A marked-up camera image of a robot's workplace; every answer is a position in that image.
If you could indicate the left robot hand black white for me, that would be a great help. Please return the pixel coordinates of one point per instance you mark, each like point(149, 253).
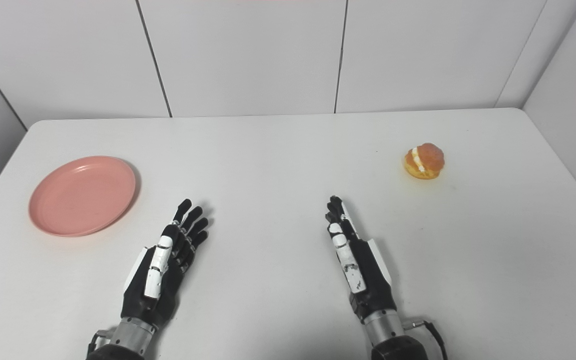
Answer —
point(160, 280)

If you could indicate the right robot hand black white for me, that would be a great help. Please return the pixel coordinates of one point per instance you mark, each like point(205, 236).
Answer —
point(363, 270)

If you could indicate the pink round plate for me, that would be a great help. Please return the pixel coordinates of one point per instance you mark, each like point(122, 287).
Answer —
point(82, 195)

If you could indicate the cream puff pastry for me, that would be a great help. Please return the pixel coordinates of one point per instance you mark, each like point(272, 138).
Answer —
point(424, 160)

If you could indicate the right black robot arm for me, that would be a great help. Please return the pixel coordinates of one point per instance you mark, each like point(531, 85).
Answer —
point(393, 340)

